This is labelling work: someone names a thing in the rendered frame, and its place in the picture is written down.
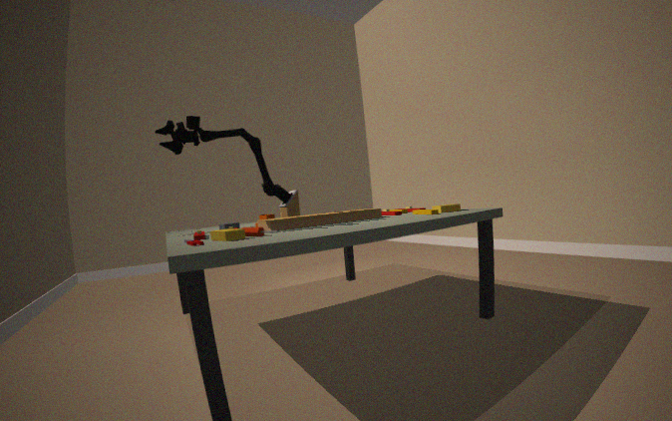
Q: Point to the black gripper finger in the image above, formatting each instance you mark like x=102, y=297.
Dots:
x=169, y=145
x=163, y=131

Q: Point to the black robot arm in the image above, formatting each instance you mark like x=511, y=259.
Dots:
x=192, y=123

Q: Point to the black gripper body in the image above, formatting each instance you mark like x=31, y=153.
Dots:
x=174, y=135

